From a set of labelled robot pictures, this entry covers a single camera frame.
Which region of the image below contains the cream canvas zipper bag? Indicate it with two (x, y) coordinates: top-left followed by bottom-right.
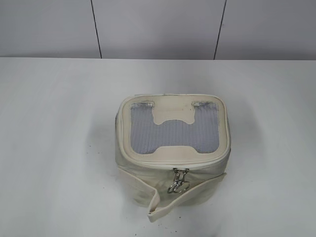
(115, 94), (231, 222)

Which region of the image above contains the silver zipper pull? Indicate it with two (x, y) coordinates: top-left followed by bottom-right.
(167, 168), (182, 194)
(178, 168), (190, 193)

